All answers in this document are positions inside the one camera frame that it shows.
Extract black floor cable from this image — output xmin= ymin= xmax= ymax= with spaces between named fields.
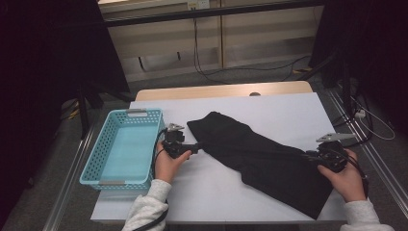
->
xmin=331 ymin=92 xmax=374 ymax=148

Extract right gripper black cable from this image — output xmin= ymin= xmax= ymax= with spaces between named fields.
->
xmin=336 ymin=150 xmax=370 ymax=198

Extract black power cable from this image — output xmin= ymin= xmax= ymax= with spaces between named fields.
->
xmin=191 ymin=8 xmax=312 ymax=85

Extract long wooden desk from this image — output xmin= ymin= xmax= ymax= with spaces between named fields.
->
xmin=97 ymin=0 xmax=325 ymax=83

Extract person's left hand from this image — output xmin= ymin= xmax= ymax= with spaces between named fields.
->
xmin=154 ymin=148 xmax=192 ymax=185

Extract aluminium floor rail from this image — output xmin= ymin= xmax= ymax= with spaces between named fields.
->
xmin=325 ymin=88 xmax=408 ymax=210
xmin=41 ymin=128 xmax=94 ymax=231

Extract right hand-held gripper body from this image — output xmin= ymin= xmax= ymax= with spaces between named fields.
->
xmin=312 ymin=132 xmax=357 ymax=173

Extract white wall socket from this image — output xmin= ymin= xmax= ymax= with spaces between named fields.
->
xmin=187 ymin=0 xmax=211 ymax=10

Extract yellow floor cable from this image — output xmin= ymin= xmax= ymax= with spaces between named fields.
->
xmin=61 ymin=99 xmax=81 ymax=120

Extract black pants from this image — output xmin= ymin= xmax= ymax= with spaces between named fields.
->
xmin=187 ymin=111 xmax=335 ymax=220

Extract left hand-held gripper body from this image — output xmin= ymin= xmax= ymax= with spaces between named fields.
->
xmin=161 ymin=122 xmax=193 ymax=160

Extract light blue perforated plastic basket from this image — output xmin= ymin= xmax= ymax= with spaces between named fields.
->
xmin=79 ymin=108 xmax=166 ymax=192

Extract black metal stand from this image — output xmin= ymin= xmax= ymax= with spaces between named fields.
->
xmin=76 ymin=83 xmax=136 ymax=141
xmin=296 ymin=52 xmax=354 ymax=114

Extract white floor cable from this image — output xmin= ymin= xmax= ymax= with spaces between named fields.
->
xmin=349 ymin=95 xmax=396 ymax=141

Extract person's right hand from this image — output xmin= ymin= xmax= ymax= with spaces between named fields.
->
xmin=317 ymin=148 xmax=368 ymax=204

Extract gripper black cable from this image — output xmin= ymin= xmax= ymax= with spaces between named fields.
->
xmin=336 ymin=150 xmax=370 ymax=198
xmin=131 ymin=128 xmax=171 ymax=231

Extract black curtain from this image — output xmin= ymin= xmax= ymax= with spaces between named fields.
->
xmin=0 ymin=0 xmax=131 ymax=222
xmin=309 ymin=0 xmax=408 ymax=136

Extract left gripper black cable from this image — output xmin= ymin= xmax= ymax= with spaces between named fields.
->
xmin=131 ymin=128 xmax=171 ymax=231

